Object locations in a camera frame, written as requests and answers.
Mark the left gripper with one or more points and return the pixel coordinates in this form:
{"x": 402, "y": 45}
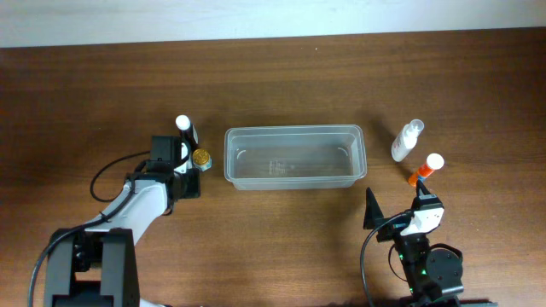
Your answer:
{"x": 195, "y": 182}

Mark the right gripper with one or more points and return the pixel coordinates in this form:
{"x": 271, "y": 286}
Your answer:
{"x": 374, "y": 211}

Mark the dark bottle white cap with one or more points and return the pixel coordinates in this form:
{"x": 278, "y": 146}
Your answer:
{"x": 187, "y": 130}

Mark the clear plastic container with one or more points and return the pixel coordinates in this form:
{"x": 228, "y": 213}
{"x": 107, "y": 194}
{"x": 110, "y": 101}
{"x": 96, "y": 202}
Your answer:
{"x": 294, "y": 157}

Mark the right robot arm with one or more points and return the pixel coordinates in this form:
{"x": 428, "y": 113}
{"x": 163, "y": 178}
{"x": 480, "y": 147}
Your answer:
{"x": 432, "y": 272}

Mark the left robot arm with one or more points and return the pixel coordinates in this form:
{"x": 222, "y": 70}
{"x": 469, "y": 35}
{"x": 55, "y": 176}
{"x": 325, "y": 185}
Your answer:
{"x": 94, "y": 264}

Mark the small jar gold lid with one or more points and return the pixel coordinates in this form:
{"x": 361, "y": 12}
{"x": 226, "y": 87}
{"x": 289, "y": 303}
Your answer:
{"x": 201, "y": 159}

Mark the orange tube white cap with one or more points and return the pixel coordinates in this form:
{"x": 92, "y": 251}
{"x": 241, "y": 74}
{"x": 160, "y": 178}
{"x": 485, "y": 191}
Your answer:
{"x": 433, "y": 163}

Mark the white spray bottle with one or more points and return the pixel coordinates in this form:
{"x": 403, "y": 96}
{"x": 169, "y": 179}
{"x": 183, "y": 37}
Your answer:
{"x": 406, "y": 139}

